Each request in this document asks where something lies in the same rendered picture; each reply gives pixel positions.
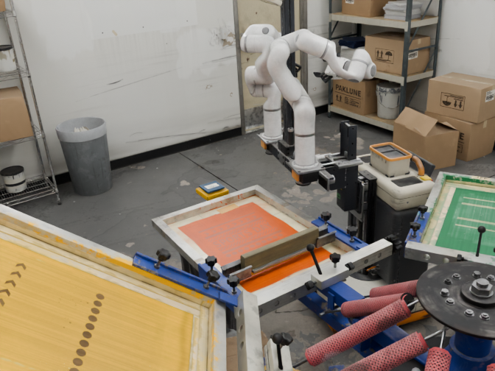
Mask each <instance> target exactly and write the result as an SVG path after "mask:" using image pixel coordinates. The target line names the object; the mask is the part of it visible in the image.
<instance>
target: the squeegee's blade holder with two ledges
mask: <svg viewBox="0 0 495 371"><path fill-rule="evenodd" d="M306 251H308V250H307V249H306V247H305V248H303V249H302V250H299V251H296V252H294V253H291V254H289V255H286V256H284V257H282V258H279V259H277V260H275V261H272V262H270V263H268V264H265V265H263V266H260V267H258V268H255V269H253V270H252V273H253V274H254V273H257V272H260V271H262V270H263V269H266V268H268V267H271V266H273V265H276V264H278V263H281V262H282V261H285V260H287V259H290V258H292V257H295V256H296V255H300V254H301V253H303V252H306Z"/></svg>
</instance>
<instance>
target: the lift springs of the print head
mask: <svg viewBox="0 0 495 371"><path fill-rule="evenodd" d="M417 282H418V280H411V281H407V282H403V283H395V284H390V285H386V286H379V287H374V288H372V289H371V290H370V295H365V296H364V297H365V298H367V297H369V298H367V299H362V300H353V301H348V302H344V303H343V304H342V305H341V309H339V310H333V311H325V313H326V314H330V313H336V312H341V313H342V315H343V316H344V317H347V318H350V317H363V316H368V317H366V318H364V319H361V320H360V321H358V322H356V323H354V324H353V325H350V326H348V327H347V328H345V329H343V330H341V331H339V332H338V333H336V334H334V335H332V336H330V337H328V338H327V339H324V340H323V341H321V342H318V343H317V344H315V345H313V346H311V347H309V348H307V349H306V352H305V356H306V359H304V360H303V361H300V362H298V363H297V364H295V365H293V366H292V368H296V367H298V366H300V365H302V364H303V363H305V362H307V361H308V362H309V364H310V365H313V366H314V367H316V366H317V365H319V364H321V363H323V362H324V361H327V360H329V359H330V358H333V357H335V356H336V355H338V354H340V353H342V352H344V351H346V350H348V349H349V348H351V347H353V346H355V345H357V344H359V343H361V342H363V341H365V340H366V339H369V338H371V337H372V336H375V335H376V334H378V333H380V332H382V331H384V330H386V329H388V328H390V327H392V326H394V325H395V324H397V323H399V322H401V321H403V320H405V319H407V318H408V317H411V315H410V314H411V313H412V312H411V310H413V309H414V307H415V304H416V303H419V301H418V299H416V300H414V297H417V295H416V284H417ZM448 329H450V328H448V327H446V326H445V325H444V326H443V328H442V329H441V330H439V331H437V332H435V333H433V334H431V335H429V336H427V337H425V338H424V336H423V335H422V333H418V332H417V331H416V332H415V333H412V334H410V335H409V336H406V337H404V338H403V339H400V340H398V341H397V342H395V343H393V344H391V345H389V346H387V347H385V348H383V349H381V350H379V351H377V352H376V353H374V354H372V355H370V356H368V357H366V358H364V359H362V360H360V361H358V362H356V363H355V364H352V365H351V366H349V367H346V368H345V369H343V370H340V371H389V370H391V369H393V368H395V367H397V366H399V365H401V364H403V363H405V362H407V361H409V360H411V359H413V358H415V357H417V356H419V355H421V354H423V353H425V352H426V351H428V347H429V345H428V344H427V342H426V341H427V340H429V339H431V338H433V337H435V336H437V335H439V334H441V333H442V337H441V341H440V347H433V348H431V349H429V352H428V356H427V359H426V366H425V370H424V371H449V367H450V362H451V358H452V356H451V355H450V354H449V351H447V350H444V349H443V344H444V340H445V336H446V331H447V330H448Z"/></svg>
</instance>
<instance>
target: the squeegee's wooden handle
mask: <svg viewBox="0 0 495 371"><path fill-rule="evenodd" d="M318 237H319V229H318V227H316V226H313V227H310V228H308V229H305V230H302V231H300V232H298V233H295V234H292V235H291V236H287V237H285V238H282V239H280V240H277V241H274V242H273V243H270V244H267V245H265V246H263V247H260V248H258V249H255V250H252V251H250V252H247V253H245V254H243V255H241V256H240V259H241V269H244V268H245V267H248V266H251V265H252V268H251V272H252V270H253V269H255V268H258V267H260V266H263V265H265V264H268V263H270V262H272V261H275V260H277V259H279V258H282V257H284V256H286V255H289V254H291V253H294V252H296V251H299V250H302V249H303V248H305V247H306V246H307V245H308V244H313V245H316V239H317V238H318Z"/></svg>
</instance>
